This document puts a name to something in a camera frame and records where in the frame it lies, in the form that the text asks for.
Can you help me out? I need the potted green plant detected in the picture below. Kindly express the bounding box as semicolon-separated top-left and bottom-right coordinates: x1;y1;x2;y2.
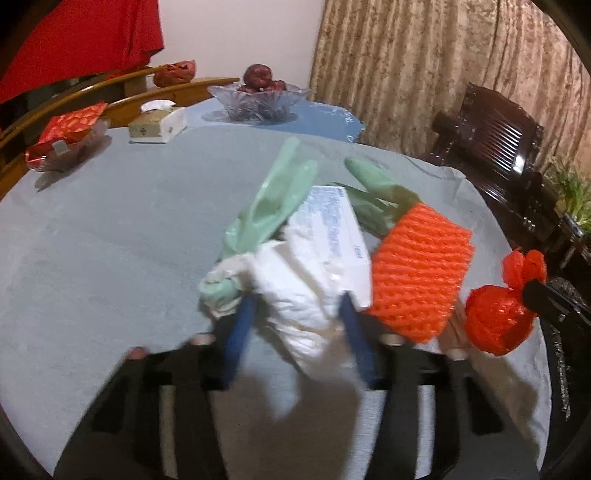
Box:
551;161;591;237

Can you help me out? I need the red plastic bag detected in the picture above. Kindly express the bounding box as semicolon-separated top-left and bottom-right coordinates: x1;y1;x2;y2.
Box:
464;249;548;357

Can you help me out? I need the tissue box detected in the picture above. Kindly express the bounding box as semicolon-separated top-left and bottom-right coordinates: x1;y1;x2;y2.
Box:
128;100;188;145

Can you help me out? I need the black television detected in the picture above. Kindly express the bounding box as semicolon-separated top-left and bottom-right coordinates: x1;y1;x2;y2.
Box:
0;76;105;139

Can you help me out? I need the dark wooden armchair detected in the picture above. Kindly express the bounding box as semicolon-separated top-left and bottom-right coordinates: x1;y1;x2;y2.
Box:
422;83;561;259

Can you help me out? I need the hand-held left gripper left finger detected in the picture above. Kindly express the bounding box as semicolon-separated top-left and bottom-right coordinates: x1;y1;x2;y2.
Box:
53;293;259;480

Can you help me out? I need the white printed wrapper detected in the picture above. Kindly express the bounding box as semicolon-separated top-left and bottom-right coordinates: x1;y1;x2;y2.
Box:
288;185;374;309

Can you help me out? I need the orange foam net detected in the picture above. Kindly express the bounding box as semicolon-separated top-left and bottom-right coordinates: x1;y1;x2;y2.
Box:
365;203;475;344

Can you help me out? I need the long green plastic bag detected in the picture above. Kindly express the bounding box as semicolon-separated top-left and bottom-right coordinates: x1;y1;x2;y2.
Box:
198;137;319;319

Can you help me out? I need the white plastic bag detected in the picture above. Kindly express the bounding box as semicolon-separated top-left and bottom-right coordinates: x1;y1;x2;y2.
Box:
249;240;370;377

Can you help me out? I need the short green plastic bag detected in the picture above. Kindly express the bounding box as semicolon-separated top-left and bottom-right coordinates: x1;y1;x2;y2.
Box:
344;157;423;238

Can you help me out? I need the red cloth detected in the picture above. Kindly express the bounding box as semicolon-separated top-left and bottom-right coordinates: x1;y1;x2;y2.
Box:
0;0;164;104

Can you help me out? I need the black lined trash bin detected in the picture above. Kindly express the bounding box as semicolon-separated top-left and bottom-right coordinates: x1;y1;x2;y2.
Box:
538;277;583;421

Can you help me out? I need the glass fruit bowl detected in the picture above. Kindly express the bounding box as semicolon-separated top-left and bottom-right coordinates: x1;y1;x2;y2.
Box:
207;84;312;123

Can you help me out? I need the red patterned bag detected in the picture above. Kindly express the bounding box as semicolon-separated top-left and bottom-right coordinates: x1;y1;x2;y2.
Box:
152;60;197;88

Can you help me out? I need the red patterned packet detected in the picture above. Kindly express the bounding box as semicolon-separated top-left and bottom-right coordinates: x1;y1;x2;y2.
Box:
25;102;108;162

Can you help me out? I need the curved wooden chair back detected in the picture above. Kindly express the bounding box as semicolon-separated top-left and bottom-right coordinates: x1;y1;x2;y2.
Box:
0;65;160;153

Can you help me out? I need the dark wooden side table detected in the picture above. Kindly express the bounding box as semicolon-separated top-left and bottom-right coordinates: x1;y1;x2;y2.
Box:
522;210;591;280

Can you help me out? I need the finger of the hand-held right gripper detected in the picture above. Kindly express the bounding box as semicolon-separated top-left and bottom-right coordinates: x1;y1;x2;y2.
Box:
523;279;591;334

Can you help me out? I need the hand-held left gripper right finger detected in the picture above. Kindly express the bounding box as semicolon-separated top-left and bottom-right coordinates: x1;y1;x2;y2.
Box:
339;293;541;480

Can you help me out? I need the beige patterned curtain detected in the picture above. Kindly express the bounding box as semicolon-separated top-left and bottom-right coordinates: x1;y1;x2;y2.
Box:
309;0;591;185

